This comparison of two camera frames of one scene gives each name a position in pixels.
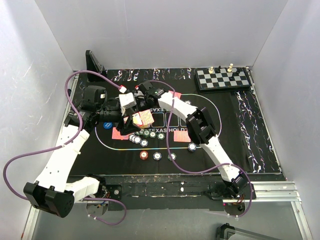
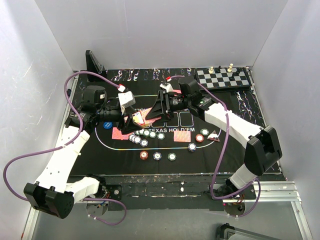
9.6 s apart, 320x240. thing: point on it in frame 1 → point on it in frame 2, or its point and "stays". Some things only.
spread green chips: (146, 133) stays
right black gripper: (138, 101) → (157, 109)
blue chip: (192, 147) stays
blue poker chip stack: (157, 156) stays
